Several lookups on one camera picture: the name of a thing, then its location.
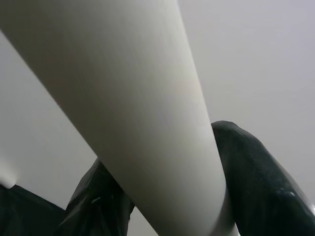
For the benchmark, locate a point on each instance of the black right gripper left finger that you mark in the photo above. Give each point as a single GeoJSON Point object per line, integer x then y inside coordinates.
{"type": "Point", "coordinates": [98, 206]}

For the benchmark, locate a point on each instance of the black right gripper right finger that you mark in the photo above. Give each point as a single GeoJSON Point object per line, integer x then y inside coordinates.
{"type": "Point", "coordinates": [261, 186]}

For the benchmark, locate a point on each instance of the white plastic table leg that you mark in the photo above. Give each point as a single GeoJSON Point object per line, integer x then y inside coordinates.
{"type": "Point", "coordinates": [123, 98]}

